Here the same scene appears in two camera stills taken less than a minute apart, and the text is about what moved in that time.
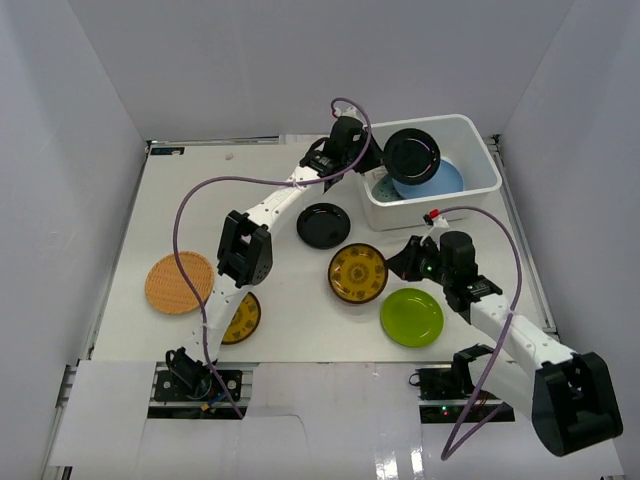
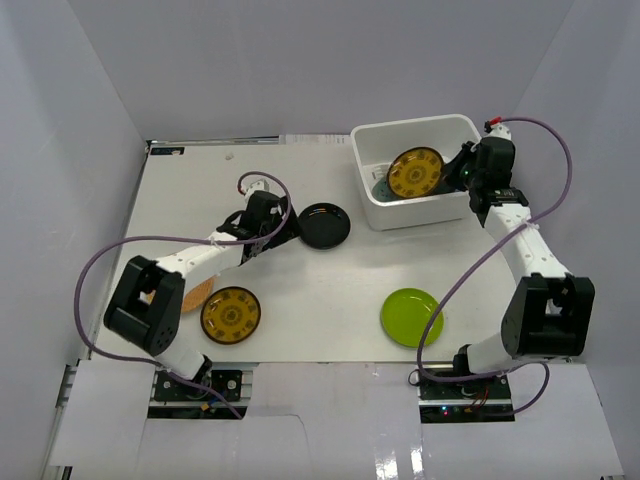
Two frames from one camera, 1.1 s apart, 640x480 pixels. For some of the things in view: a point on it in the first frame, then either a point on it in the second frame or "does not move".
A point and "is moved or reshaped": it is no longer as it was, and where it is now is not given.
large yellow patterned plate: [357, 273] -> [415, 172]
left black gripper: [375, 154] -> [282, 230]
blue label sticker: [167, 150] does not move
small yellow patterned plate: [245, 321] is moved or reshaped
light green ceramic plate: [386, 191] does not move
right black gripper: [404, 263] -> [450, 174]
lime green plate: [411, 317] does not move
